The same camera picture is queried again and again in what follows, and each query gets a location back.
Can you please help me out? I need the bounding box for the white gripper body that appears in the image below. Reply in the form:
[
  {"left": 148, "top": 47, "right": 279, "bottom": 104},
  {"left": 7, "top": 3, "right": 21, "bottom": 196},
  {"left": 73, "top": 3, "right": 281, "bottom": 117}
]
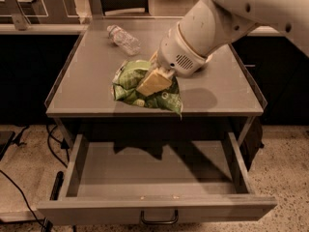
[{"left": 156, "top": 23, "right": 207, "bottom": 77}]

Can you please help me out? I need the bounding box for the green jalapeno chip bag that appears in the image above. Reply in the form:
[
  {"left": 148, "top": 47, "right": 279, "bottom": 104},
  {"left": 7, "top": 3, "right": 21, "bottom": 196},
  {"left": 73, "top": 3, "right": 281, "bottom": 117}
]
[{"left": 112, "top": 60, "right": 183, "bottom": 116}]

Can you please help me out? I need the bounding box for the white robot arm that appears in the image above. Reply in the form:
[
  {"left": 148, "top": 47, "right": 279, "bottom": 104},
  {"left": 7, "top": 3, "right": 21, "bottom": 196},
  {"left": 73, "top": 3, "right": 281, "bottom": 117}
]
[{"left": 137, "top": 0, "right": 309, "bottom": 97}]

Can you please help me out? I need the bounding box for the open grey top drawer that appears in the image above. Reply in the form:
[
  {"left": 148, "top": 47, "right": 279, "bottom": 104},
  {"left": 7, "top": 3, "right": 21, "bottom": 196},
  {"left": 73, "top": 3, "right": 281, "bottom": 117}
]
[{"left": 38, "top": 132, "right": 277, "bottom": 225}]

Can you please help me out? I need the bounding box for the clear plastic water bottle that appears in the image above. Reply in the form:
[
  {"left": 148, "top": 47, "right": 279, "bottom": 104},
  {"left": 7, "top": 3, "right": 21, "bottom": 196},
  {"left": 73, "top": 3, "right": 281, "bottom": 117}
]
[{"left": 107, "top": 24, "right": 141, "bottom": 56}]

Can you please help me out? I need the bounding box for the grey metal cabinet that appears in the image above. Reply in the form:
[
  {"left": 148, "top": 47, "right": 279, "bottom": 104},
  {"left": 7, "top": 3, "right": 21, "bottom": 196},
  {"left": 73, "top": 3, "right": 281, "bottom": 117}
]
[{"left": 43, "top": 0, "right": 268, "bottom": 172}]

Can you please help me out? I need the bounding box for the black power strip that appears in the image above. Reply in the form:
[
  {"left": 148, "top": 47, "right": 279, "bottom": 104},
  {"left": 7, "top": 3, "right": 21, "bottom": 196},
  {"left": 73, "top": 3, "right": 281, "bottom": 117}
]
[{"left": 50, "top": 171, "right": 64, "bottom": 200}]

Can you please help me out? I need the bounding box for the black drawer handle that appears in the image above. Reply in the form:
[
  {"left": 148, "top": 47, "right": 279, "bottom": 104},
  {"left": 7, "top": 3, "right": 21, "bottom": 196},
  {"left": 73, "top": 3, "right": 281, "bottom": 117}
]
[{"left": 140, "top": 210, "right": 179, "bottom": 225}]

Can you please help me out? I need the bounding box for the black floor cable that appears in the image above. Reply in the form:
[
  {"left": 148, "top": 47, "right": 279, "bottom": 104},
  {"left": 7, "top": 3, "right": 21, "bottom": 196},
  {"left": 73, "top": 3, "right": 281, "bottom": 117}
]
[{"left": 0, "top": 168, "right": 46, "bottom": 229}]

